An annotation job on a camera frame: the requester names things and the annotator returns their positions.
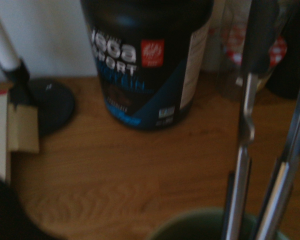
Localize steel tongs with black tips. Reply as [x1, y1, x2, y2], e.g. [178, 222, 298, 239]
[221, 0, 300, 240]

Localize small jar red checkered lid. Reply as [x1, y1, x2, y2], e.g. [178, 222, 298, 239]
[214, 32, 288, 102]

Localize black candle holder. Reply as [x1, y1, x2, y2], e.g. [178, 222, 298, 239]
[0, 57, 76, 137]

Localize black shaker bottle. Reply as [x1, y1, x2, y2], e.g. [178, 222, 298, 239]
[266, 0, 300, 100]

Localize empty clear glass jar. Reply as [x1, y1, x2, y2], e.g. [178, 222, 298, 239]
[211, 0, 251, 73]

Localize green ribbed utensil holder cup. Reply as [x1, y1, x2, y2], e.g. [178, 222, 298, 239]
[144, 206, 291, 240]

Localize black protein powder tub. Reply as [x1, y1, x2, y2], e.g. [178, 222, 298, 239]
[80, 0, 215, 131]

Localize tan cardboard bookmark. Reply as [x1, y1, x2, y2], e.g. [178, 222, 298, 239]
[6, 99, 40, 153]

